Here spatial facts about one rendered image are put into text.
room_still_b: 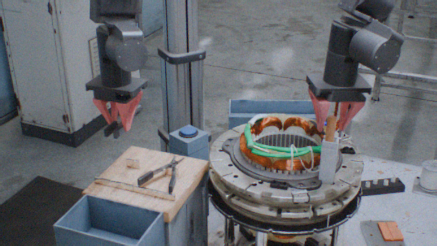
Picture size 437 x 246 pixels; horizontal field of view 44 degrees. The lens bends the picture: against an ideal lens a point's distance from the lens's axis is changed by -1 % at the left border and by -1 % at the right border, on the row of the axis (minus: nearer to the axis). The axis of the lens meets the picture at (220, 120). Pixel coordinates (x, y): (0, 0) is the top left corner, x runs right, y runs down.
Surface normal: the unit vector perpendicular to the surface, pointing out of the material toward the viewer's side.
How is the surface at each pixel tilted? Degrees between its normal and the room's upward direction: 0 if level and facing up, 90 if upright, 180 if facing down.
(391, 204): 0
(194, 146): 90
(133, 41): 89
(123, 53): 89
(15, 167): 0
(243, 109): 90
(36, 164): 0
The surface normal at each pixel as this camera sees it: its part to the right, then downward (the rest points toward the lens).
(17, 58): -0.39, 0.41
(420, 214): 0.00, -0.89
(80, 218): 0.93, 0.16
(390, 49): 0.47, 0.43
